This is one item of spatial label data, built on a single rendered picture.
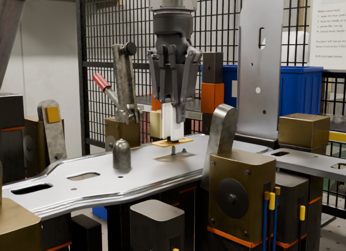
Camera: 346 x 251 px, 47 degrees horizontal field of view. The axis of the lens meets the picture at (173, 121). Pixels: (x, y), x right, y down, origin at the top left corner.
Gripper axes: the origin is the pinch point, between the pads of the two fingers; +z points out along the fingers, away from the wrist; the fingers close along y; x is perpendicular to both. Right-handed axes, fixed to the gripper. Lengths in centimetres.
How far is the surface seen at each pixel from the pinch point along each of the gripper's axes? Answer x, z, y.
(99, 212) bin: 11, 35, -44
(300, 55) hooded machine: 428, -11, -207
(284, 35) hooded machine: 424, -36, -228
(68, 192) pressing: -25.9, 6.6, 5.3
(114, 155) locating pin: -14.1, 4.3, 0.2
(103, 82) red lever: -0.5, -6.5, -22.7
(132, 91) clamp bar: 1.1, -4.9, -13.8
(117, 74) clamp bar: -1.8, -8.6, -15.5
